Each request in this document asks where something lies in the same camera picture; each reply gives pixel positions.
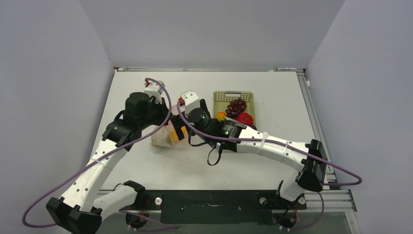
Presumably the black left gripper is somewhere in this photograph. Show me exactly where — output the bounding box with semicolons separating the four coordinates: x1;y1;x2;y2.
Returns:
138;97;172;130

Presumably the dark red grapes toy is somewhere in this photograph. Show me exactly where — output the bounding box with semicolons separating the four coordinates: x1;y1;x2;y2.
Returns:
225;98;247;118

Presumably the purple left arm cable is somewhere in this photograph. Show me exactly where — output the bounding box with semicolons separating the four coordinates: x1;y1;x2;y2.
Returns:
21;77;172;228

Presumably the small orange fruit toy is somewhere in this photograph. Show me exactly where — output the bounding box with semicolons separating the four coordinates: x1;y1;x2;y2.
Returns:
215;112;226;121

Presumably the beige plastic basket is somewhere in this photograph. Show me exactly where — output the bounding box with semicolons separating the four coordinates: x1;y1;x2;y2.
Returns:
212;91;256;125

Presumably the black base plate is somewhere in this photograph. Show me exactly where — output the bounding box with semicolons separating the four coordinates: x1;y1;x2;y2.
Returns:
123;190;307;224

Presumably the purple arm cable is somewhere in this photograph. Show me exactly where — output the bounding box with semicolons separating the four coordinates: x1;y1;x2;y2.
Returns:
176;100;363;187
21;77;172;228

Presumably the clear zip top bag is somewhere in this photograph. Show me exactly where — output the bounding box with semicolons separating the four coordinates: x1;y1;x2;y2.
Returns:
150;105;188;151

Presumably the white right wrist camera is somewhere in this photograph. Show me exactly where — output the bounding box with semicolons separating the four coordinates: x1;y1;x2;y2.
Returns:
178;90;200;117

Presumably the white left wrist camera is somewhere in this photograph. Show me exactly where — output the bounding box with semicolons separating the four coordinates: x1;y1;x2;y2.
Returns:
144;80;165;104

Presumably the red tomato toy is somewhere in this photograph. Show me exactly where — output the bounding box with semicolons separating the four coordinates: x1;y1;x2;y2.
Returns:
236;112;254;125

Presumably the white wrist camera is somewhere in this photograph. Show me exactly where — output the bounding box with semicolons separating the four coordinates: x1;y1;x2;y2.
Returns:
144;80;165;104
178;90;200;117

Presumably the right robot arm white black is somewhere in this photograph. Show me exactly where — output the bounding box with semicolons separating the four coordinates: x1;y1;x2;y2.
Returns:
171;107;327;209

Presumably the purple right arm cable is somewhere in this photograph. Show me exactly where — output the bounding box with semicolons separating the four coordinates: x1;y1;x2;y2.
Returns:
176;100;363;187

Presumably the green cabbage toy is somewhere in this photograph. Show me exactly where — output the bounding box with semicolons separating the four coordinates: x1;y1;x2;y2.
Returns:
150;128;174;151

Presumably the yellow bell pepper toy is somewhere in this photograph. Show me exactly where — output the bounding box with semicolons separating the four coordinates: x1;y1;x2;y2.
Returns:
169;126;188;144

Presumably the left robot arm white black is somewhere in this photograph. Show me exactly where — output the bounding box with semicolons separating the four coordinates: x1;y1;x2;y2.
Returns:
46;92;169;234

